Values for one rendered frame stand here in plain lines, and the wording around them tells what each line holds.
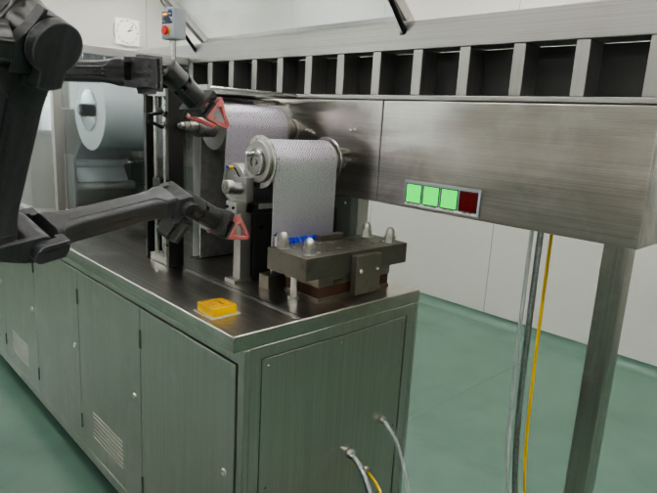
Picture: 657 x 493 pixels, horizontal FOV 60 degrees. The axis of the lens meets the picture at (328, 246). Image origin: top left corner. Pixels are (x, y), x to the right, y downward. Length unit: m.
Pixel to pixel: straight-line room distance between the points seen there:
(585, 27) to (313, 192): 0.81
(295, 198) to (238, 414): 0.62
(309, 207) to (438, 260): 2.93
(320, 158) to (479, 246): 2.75
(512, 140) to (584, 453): 0.84
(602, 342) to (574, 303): 2.43
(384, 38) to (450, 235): 2.85
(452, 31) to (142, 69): 0.78
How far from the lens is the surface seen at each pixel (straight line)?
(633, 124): 1.37
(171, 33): 2.08
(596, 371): 1.64
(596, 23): 1.43
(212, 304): 1.41
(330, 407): 1.58
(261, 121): 1.84
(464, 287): 4.42
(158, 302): 1.56
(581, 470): 1.76
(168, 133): 1.78
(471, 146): 1.54
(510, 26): 1.52
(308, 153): 1.66
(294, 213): 1.64
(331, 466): 1.69
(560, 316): 4.10
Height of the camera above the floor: 1.37
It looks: 12 degrees down
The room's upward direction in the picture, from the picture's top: 3 degrees clockwise
